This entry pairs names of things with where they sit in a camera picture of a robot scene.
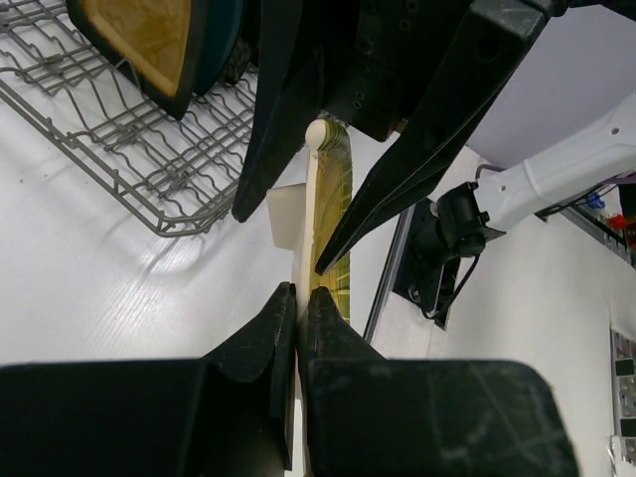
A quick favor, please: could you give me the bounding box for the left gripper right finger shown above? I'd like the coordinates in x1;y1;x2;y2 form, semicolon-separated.
298;287;578;476

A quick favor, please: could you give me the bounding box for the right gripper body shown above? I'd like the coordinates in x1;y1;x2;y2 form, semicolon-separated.
287;1;469;142

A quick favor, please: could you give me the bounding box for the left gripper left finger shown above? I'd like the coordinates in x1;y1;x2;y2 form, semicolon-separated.
1;282;296;476

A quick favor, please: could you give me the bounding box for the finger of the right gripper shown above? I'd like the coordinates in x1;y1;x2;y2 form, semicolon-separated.
232;1;324;223
315;1;555;274

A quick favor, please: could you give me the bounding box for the amber square plate black rim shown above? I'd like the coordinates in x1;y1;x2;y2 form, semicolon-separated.
66;0;209;120

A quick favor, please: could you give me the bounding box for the yellow green striped plate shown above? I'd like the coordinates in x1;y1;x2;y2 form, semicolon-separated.
266;118;355;477

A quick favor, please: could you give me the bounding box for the dark teal blue plate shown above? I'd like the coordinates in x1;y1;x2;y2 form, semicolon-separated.
193;0;244;94

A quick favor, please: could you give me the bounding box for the grey wire dish rack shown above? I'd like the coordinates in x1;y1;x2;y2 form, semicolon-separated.
1;1;256;238

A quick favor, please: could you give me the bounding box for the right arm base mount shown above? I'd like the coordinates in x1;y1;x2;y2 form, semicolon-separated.
365;196;463;329

